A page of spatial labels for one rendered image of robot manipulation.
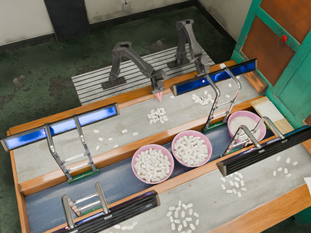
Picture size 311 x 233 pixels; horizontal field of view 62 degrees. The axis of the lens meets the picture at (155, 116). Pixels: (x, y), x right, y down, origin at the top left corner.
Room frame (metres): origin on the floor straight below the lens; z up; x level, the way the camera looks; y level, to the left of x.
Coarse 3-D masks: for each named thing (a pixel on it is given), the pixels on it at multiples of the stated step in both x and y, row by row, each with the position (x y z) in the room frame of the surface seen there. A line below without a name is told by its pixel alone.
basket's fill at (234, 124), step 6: (234, 120) 1.08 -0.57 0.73; (240, 120) 1.08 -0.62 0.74; (246, 120) 1.09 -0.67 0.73; (252, 120) 1.09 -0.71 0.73; (234, 126) 1.03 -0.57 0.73; (246, 126) 1.03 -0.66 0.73; (252, 126) 1.04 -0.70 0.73; (234, 132) 0.98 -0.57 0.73; (258, 132) 0.99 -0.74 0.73; (240, 138) 0.93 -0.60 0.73; (246, 138) 0.93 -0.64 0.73; (258, 138) 0.94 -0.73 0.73
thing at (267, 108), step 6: (264, 102) 1.23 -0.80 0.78; (270, 102) 1.23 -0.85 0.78; (258, 108) 1.17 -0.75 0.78; (264, 108) 1.17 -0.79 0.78; (270, 108) 1.18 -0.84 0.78; (276, 108) 1.18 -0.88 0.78; (264, 114) 1.12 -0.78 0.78; (270, 114) 1.12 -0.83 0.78; (276, 114) 1.12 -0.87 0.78; (276, 120) 1.07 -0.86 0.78
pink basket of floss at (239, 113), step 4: (236, 112) 1.12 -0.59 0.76; (240, 112) 1.13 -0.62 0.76; (244, 112) 1.14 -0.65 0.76; (248, 112) 1.13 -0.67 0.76; (232, 116) 1.10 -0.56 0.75; (236, 116) 1.12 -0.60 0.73; (248, 116) 1.12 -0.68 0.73; (252, 116) 1.11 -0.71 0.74; (256, 116) 1.10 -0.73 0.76; (228, 120) 1.05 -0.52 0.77; (256, 120) 1.09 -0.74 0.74; (228, 124) 1.01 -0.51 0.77; (264, 124) 1.03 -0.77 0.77; (260, 128) 1.03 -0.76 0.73; (264, 128) 1.01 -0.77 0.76; (264, 132) 0.97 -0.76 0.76; (232, 136) 0.95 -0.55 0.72; (260, 136) 0.96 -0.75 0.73; (236, 140) 0.92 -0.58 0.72; (240, 140) 0.89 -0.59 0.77; (260, 140) 0.90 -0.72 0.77; (248, 144) 0.91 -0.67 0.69
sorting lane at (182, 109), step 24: (168, 96) 1.25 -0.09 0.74; (192, 96) 1.27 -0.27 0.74; (240, 96) 1.30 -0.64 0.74; (120, 120) 1.00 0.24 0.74; (144, 120) 1.01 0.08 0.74; (168, 120) 1.03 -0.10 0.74; (192, 120) 1.04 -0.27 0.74; (72, 144) 0.78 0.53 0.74; (96, 144) 0.79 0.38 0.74; (120, 144) 0.81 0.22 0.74; (24, 168) 0.59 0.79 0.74; (48, 168) 0.60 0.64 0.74
